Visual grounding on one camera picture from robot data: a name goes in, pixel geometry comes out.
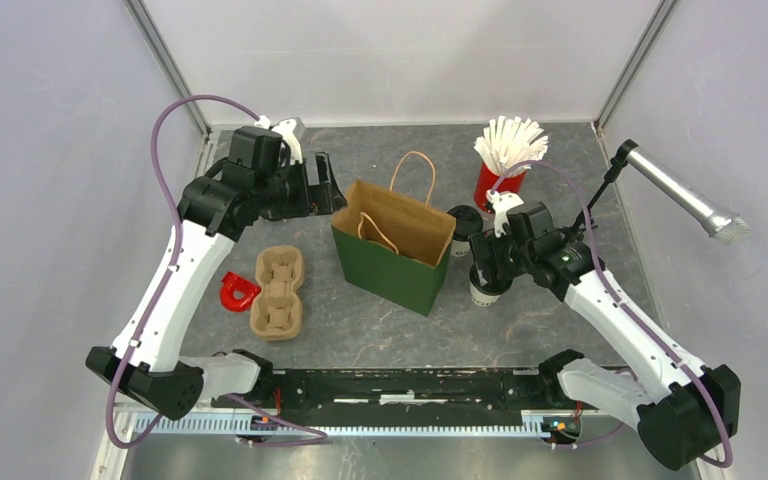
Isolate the green paper bag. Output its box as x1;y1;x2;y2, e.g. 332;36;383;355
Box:
331;151;456;316

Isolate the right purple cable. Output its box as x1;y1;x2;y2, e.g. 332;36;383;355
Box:
489;159;735;469

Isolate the brown cardboard cup carrier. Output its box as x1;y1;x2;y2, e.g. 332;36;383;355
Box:
250;245;305;341

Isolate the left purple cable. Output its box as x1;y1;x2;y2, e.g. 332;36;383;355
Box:
105;94;329;450

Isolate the white paper coffee cup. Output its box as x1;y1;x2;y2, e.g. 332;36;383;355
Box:
451;238;471;257

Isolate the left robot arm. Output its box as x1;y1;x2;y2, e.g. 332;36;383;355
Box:
85;119;347;420

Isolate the black coffee lid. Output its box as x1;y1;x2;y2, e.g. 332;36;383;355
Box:
469;265;513;296
447;205;484;242

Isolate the purple cable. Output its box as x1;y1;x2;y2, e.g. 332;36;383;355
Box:
105;94;329;450
489;159;735;469

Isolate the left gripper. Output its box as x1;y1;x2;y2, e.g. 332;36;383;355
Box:
255;151;347;220

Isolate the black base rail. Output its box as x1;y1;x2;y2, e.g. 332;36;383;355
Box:
242;367;577;427

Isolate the red cup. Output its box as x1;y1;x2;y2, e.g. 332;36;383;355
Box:
473;163;528;213

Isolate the white wrapped straws bundle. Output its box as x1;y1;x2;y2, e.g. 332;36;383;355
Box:
473;115;548;176

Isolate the silver microphone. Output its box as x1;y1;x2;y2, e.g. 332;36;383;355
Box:
625;146;751;244

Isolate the red plastic clip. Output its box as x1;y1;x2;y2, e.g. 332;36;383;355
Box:
219;271;262;313

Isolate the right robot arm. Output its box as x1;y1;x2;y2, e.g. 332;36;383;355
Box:
469;193;741;470

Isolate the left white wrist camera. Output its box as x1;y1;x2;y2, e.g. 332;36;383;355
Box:
254;115;305;165

